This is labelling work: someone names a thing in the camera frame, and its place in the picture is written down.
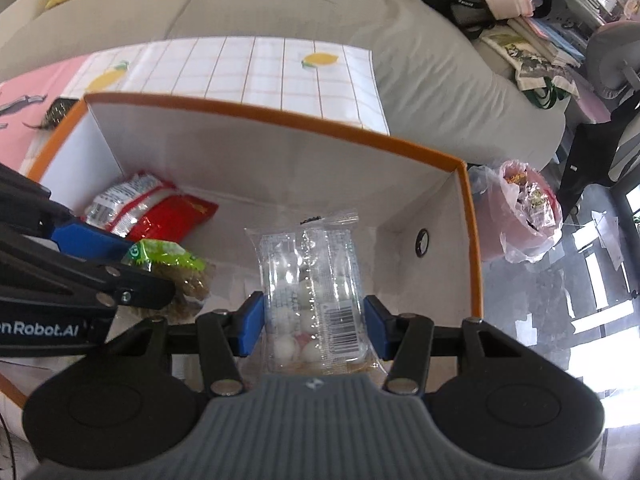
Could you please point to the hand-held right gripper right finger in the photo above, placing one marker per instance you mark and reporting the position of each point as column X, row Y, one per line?
column 375, row 327

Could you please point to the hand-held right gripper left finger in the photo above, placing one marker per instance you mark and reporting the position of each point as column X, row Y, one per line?
column 252, row 322

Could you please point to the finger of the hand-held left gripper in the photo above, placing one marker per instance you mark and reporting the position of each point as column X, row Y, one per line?
column 85, row 240
column 145, row 290

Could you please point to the green-topped snack packet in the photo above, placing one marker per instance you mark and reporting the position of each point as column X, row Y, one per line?
column 165, row 255

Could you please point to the clear packet of white balls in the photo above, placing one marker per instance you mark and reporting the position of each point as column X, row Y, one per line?
column 310, row 285

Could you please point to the red and silver snack bag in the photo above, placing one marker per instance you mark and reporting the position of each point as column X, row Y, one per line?
column 170, row 215

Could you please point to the orange cardboard box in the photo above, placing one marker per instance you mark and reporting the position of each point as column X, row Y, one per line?
column 300, row 160

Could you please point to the pink plastic bag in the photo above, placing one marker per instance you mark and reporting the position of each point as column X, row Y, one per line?
column 515, row 220

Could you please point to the white and green tote bag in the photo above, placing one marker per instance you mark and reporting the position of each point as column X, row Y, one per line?
column 540, row 72

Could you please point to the beige sofa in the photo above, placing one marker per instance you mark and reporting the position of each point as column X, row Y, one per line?
column 300, row 5

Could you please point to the stack of books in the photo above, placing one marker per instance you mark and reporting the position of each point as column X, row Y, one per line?
column 550, row 35

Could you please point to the pink folded cloth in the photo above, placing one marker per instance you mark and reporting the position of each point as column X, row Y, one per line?
column 505, row 2

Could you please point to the grey office chair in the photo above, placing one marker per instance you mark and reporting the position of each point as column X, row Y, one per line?
column 607, row 45

